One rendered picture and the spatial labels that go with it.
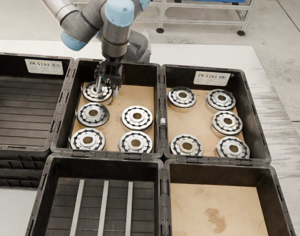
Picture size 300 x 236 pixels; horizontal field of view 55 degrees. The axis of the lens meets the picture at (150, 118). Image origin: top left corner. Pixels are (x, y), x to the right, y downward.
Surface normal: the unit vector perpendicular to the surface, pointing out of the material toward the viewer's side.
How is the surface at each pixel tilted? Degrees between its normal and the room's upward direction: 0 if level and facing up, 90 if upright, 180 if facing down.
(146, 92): 0
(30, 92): 0
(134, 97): 0
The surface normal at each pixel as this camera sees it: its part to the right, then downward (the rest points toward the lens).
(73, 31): -0.26, 0.26
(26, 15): 0.08, -0.66
